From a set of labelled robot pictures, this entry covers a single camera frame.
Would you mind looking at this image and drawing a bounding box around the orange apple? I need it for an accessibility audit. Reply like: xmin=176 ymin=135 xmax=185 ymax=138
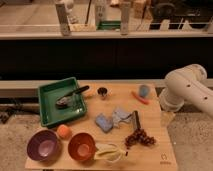
xmin=57 ymin=124 xmax=72 ymax=139

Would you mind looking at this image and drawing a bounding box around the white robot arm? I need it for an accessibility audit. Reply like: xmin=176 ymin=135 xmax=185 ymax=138
xmin=159 ymin=64 xmax=213 ymax=118

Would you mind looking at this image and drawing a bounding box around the green plastic tray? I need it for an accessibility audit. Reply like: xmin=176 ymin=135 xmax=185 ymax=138
xmin=38 ymin=77 xmax=89 ymax=128

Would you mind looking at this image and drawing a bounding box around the red chili pepper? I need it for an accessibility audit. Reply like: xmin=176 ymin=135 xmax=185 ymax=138
xmin=131 ymin=91 xmax=149 ymax=105

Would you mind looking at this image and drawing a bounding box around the grey crumpled cloth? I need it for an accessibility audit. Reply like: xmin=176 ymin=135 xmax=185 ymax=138
xmin=112 ymin=107 xmax=131 ymax=128

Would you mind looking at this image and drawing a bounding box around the wooden board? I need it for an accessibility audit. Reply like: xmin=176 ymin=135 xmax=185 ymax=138
xmin=25 ymin=83 xmax=177 ymax=171

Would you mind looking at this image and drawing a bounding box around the bunch of dark grapes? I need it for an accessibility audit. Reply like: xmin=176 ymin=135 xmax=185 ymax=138
xmin=125 ymin=129 xmax=156 ymax=149

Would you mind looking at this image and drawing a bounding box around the green box in background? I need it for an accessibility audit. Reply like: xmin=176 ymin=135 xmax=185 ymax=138
xmin=97 ymin=20 xmax=121 ymax=30

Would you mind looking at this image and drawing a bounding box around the orange bowl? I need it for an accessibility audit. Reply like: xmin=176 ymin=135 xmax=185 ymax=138
xmin=68 ymin=133 xmax=96 ymax=162

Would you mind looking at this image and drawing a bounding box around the purple bowl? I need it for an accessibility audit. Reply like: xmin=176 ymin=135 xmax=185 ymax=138
xmin=26 ymin=130 xmax=61 ymax=162

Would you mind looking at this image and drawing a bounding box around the black handled scraper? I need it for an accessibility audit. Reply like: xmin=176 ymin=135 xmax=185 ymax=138
xmin=132 ymin=111 xmax=141 ymax=131

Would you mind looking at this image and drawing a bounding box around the black handled metal spoon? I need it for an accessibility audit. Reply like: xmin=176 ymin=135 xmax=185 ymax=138
xmin=55 ymin=85 xmax=89 ymax=109

